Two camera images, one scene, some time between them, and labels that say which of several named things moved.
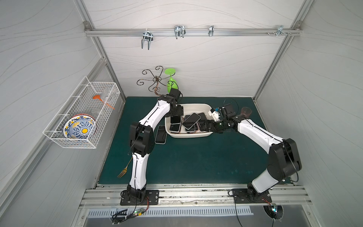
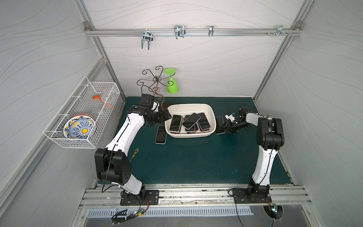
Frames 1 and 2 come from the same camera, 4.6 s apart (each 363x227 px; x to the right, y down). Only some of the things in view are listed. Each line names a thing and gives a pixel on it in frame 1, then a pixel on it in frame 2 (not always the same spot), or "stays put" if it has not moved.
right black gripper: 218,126 to 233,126
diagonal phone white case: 191,120 stays put
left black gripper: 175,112 to 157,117
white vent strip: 108,213 stays put
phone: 161,135 stays put
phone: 203,122 stays put
